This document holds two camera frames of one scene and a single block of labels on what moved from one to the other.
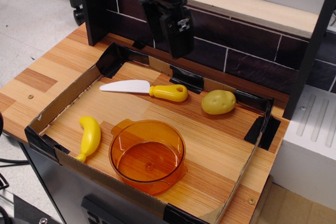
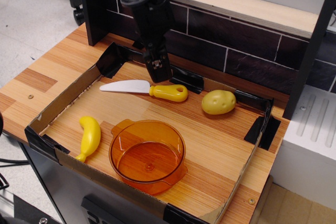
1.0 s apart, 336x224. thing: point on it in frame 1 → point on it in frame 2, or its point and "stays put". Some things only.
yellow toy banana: x=91 y=138 stays put
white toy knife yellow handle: x=175 y=93 stays put
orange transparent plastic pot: x=148 y=155 stays put
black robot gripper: x=174 y=30 → x=154 y=25
